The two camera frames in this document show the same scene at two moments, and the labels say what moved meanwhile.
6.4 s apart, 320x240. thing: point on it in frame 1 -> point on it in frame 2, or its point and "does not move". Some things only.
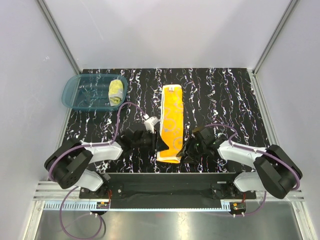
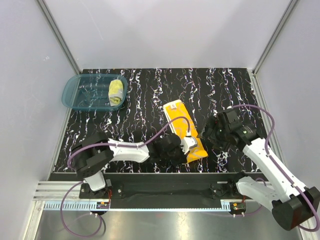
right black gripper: [187, 148] -> [213, 123]
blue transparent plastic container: [90, 92] does not move
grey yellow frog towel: [115, 92] does not move
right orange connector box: [238, 207] does not move
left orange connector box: [102, 205] does not move
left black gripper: [157, 142] -> [182, 159]
